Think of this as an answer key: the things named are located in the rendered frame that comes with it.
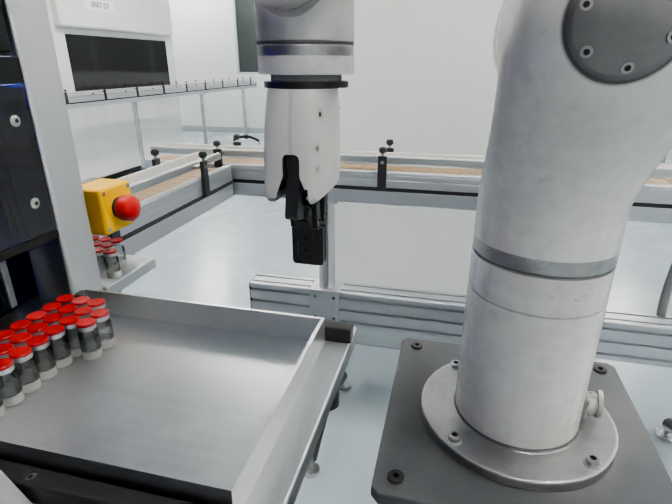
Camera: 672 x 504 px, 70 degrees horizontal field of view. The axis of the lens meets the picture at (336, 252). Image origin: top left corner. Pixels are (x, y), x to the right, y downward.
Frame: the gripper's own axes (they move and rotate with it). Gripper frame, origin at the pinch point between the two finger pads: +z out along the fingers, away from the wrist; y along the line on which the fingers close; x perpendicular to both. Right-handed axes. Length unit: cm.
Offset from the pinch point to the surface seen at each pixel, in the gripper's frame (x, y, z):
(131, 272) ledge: -37.1, -19.1, 15.5
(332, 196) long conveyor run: -19, -82, 18
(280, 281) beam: -37, -88, 48
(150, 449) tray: -10.6, 15.0, 15.2
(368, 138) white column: -20, -143, 10
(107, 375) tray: -21.6, 6.6, 15.2
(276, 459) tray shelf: 0.6, 13.2, 15.4
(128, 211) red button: -33.6, -16.5, 3.9
